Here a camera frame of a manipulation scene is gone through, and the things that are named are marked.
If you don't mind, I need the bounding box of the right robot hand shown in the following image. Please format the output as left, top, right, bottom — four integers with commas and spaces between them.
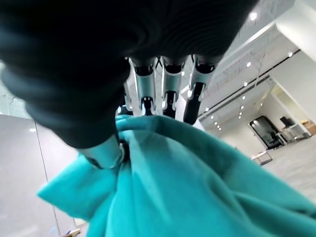
0, 0, 259, 170

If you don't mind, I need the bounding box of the teal bed cloth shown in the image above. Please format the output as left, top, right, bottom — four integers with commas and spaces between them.
37, 115, 316, 237

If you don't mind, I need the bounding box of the black glass door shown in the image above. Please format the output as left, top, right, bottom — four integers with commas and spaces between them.
248, 116, 277, 150

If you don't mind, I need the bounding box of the black office chair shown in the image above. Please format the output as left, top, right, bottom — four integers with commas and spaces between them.
267, 131, 281, 148

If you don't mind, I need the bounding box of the black computer monitor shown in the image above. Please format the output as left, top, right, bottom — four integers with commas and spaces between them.
279, 117, 295, 128

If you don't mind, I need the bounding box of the white desk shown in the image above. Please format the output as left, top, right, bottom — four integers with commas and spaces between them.
276, 123, 311, 144

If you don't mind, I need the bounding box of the cardboard box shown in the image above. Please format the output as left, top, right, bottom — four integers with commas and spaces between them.
300, 119, 316, 136

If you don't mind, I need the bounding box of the small white frame stand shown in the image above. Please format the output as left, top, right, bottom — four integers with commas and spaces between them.
250, 150, 273, 165

